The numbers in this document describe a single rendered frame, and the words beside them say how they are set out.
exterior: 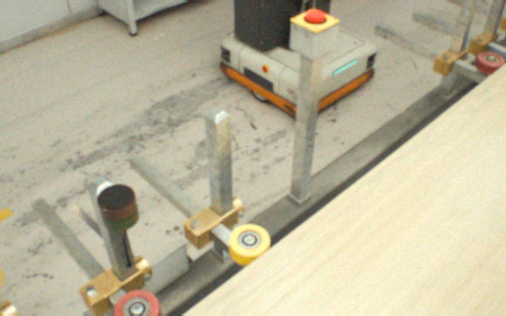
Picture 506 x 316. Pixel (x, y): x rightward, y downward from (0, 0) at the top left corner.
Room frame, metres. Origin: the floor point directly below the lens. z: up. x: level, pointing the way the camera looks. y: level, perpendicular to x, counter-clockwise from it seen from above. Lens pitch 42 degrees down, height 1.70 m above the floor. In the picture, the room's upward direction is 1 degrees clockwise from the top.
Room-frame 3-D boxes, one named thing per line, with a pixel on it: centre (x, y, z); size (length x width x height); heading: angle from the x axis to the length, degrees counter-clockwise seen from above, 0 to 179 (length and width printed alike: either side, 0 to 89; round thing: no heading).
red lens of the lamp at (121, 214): (0.56, 0.22, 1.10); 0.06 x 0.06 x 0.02
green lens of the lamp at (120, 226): (0.56, 0.22, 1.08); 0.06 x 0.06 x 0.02
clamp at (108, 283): (0.57, 0.26, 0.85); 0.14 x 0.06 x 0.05; 134
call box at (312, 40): (0.94, -0.12, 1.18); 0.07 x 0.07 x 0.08; 44
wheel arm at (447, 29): (1.65, -0.75, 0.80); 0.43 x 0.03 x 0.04; 44
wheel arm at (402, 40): (1.48, -0.57, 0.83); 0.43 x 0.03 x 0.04; 44
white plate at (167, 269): (0.63, 0.24, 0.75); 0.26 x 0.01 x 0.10; 134
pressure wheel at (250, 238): (0.64, 0.01, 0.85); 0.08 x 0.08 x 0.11
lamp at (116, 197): (0.56, 0.22, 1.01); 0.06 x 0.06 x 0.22; 44
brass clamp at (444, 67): (1.44, -0.63, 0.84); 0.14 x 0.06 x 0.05; 134
